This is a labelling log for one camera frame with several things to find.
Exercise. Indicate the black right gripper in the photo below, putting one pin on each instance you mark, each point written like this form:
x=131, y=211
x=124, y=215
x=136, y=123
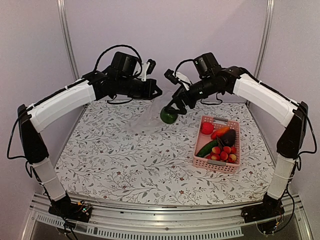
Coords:
x=192, y=103

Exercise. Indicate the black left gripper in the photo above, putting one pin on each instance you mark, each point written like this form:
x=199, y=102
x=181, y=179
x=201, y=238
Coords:
x=151, y=82

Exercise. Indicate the clear zip top bag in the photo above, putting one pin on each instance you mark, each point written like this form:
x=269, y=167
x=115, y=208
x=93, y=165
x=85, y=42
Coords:
x=150, y=118

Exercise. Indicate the red bumpy fruit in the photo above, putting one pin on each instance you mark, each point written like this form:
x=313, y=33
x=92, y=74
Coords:
x=207, y=128

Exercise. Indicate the pink perforated plastic basket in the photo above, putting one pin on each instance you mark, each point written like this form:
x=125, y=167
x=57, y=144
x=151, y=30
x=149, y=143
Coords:
x=202, y=140

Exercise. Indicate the red lychee bunch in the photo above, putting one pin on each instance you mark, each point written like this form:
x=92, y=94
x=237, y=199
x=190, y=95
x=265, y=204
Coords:
x=225, y=154

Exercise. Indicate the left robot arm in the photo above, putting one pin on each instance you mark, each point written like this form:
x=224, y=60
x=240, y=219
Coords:
x=36, y=118

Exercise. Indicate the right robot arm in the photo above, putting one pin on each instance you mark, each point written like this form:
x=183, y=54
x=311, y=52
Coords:
x=238, y=81

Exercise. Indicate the orange red mango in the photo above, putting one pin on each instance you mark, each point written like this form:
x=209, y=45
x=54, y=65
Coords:
x=219, y=132

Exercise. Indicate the green cucumber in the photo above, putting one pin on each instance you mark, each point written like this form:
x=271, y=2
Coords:
x=207, y=149

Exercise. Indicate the dark purple eggplant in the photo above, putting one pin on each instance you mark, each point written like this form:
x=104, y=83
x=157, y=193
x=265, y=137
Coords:
x=228, y=139

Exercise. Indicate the floral tablecloth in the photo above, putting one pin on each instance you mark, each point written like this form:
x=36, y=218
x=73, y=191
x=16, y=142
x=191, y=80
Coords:
x=104, y=158

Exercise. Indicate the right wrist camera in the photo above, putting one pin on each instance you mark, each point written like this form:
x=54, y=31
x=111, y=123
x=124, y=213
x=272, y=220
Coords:
x=178, y=78

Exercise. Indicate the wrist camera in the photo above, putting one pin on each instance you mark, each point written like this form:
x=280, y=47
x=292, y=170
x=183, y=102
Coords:
x=178, y=78
x=147, y=69

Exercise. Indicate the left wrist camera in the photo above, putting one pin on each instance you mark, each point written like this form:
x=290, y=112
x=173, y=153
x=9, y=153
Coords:
x=147, y=69

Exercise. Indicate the left aluminium frame post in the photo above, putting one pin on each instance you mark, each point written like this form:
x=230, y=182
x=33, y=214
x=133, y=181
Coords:
x=61, y=6

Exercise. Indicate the aluminium front rail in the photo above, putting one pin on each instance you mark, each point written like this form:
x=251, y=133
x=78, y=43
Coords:
x=117, y=220

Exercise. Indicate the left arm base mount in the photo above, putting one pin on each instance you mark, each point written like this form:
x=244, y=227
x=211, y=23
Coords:
x=66, y=209

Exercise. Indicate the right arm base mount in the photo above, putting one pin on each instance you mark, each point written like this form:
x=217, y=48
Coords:
x=265, y=210

